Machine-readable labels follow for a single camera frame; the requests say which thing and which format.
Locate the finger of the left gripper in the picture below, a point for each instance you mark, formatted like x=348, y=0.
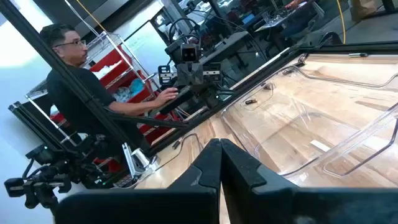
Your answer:
x=184, y=75
x=196, y=74

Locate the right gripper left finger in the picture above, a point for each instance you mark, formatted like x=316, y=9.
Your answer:
x=174, y=205

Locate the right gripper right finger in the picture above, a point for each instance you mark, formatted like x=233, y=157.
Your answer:
x=280, y=205

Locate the black copper battery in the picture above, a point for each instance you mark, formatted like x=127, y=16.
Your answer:
x=251, y=101
x=288, y=71

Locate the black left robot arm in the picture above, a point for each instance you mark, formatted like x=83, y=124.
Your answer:
x=171, y=51

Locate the red storage bin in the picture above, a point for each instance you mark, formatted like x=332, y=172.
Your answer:
x=157, y=135
x=141, y=96
x=122, y=73

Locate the grey work desk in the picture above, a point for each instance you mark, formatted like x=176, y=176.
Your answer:
x=230, y=43

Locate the clear plastic bin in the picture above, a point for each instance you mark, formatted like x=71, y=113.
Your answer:
x=280, y=130

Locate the person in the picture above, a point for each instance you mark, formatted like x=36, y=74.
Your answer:
x=77, y=102

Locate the man in black shirt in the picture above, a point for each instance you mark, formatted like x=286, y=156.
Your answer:
x=36, y=89

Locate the black office chair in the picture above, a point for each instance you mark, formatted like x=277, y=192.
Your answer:
x=331, y=39

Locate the brown cardboard box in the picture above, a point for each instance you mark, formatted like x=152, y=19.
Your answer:
x=363, y=7

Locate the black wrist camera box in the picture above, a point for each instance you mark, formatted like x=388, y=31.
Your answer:
x=189, y=53

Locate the silver metal bracket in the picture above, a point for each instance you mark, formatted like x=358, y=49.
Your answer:
x=138, y=158

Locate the black aluminium table frame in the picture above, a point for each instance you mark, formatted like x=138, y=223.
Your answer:
x=342, y=47

